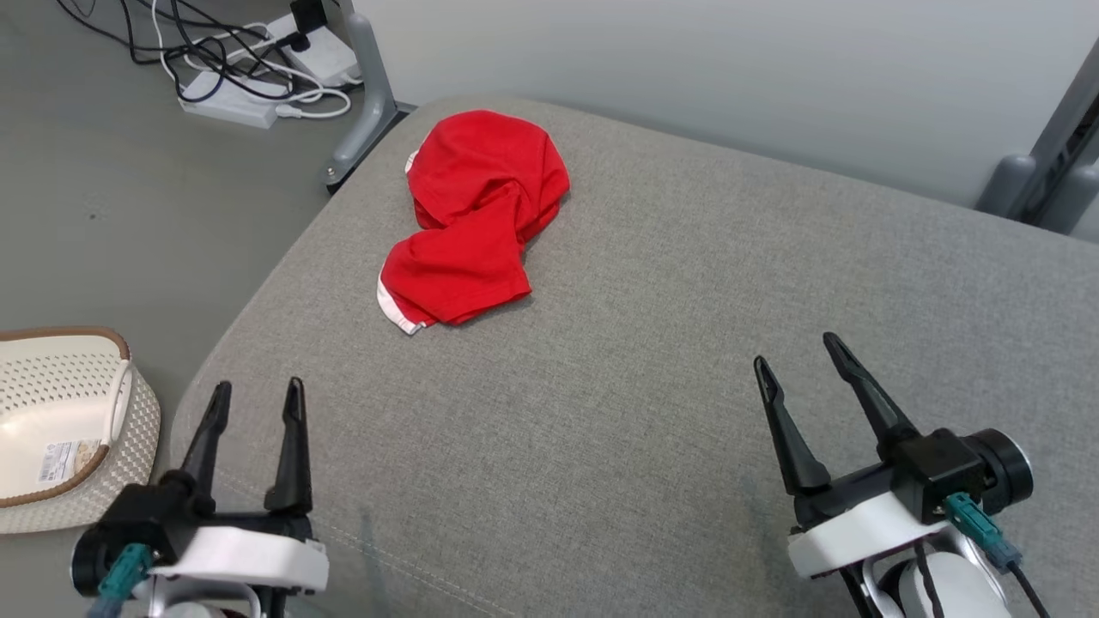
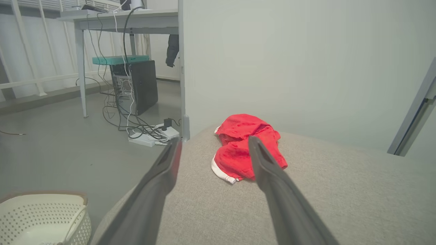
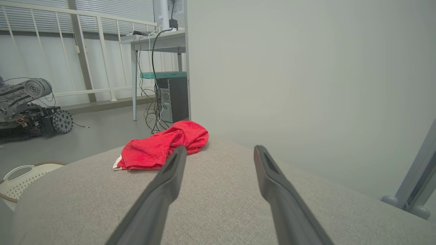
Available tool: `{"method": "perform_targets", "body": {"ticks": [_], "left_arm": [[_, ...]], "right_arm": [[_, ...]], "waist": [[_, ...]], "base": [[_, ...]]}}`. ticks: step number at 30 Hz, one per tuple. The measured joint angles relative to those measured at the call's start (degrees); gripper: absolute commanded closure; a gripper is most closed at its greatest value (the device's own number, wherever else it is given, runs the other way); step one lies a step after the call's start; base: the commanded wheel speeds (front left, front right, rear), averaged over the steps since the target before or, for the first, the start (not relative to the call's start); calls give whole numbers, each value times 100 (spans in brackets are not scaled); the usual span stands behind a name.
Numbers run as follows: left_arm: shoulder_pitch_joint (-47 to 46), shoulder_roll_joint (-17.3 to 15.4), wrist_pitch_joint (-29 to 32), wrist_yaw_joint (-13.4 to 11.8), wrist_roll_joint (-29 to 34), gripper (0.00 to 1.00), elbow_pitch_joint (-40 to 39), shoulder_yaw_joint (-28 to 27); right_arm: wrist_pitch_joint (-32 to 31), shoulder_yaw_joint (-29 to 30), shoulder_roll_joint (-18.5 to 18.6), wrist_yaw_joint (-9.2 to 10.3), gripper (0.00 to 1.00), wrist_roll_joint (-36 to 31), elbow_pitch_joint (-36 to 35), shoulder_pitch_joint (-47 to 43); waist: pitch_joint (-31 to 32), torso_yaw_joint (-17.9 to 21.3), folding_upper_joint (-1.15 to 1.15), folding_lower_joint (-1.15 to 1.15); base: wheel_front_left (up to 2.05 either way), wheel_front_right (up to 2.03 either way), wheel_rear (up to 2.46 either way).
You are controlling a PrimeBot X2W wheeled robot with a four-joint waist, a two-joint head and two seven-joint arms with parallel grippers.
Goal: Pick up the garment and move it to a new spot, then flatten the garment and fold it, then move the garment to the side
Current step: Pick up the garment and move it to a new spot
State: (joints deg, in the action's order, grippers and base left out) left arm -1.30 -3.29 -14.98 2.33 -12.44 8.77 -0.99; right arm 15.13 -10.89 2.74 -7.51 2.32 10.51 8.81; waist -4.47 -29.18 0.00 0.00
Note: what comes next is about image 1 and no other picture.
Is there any black power adapter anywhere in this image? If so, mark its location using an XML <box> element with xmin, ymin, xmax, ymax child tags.
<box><xmin>289</xmin><ymin>0</ymin><xmax>330</xmax><ymax>36</ymax></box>

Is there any grey partition post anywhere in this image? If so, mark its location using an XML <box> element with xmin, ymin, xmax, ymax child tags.
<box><xmin>976</xmin><ymin>38</ymin><xmax>1099</xmax><ymax>238</ymax></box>

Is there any teal camera connector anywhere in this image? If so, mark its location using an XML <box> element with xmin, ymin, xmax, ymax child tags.
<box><xmin>942</xmin><ymin>493</ymin><xmax>1023</xmax><ymax>575</ymax></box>
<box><xmin>85</xmin><ymin>542</ymin><xmax>156</xmax><ymax>618</ymax></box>

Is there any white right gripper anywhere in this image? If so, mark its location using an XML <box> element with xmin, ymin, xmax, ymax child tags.
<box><xmin>753</xmin><ymin>331</ymin><xmax>955</xmax><ymax>579</ymax></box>

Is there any red shorts white trim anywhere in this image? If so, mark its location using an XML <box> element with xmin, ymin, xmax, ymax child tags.
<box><xmin>375</xmin><ymin>108</ymin><xmax>573</xmax><ymax>336</ymax></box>

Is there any grey fabric sofa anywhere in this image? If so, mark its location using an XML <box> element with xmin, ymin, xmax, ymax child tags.
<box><xmin>167</xmin><ymin>94</ymin><xmax>1099</xmax><ymax>618</ymax></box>

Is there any white power strip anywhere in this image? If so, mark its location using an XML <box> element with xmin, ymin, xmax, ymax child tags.
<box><xmin>178</xmin><ymin>70</ymin><xmax>281</xmax><ymax>130</ymax></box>
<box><xmin>261</xmin><ymin>12</ymin><xmax>362</xmax><ymax>88</ymax></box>

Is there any grey partition stand leg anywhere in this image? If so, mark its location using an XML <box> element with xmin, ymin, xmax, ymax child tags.
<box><xmin>324</xmin><ymin>0</ymin><xmax>418</xmax><ymax>195</ymax></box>

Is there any black right camera cable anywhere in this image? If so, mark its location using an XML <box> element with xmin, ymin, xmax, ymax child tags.
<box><xmin>1008</xmin><ymin>558</ymin><xmax>1053</xmax><ymax>618</ymax></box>

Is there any white perforated laundry basket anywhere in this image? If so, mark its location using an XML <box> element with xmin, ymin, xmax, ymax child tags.
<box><xmin>0</xmin><ymin>325</ymin><xmax>163</xmax><ymax>536</ymax></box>

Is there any teal left camera connector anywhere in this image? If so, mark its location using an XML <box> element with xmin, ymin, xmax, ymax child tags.
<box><xmin>85</xmin><ymin>542</ymin><xmax>156</xmax><ymax>618</ymax></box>

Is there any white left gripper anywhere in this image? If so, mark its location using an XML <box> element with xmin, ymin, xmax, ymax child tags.
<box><xmin>137</xmin><ymin>376</ymin><xmax>331</xmax><ymax>593</ymax></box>

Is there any black floor cable bundle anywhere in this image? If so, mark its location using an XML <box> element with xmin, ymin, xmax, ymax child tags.
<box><xmin>55</xmin><ymin>0</ymin><xmax>301</xmax><ymax>104</ymax></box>

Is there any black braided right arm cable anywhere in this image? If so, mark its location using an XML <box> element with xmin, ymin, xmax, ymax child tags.
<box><xmin>911</xmin><ymin>541</ymin><xmax>946</xmax><ymax>618</ymax></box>

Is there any teal right camera connector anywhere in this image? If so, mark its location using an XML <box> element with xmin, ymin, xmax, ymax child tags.
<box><xmin>942</xmin><ymin>493</ymin><xmax>1023</xmax><ymax>575</ymax></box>

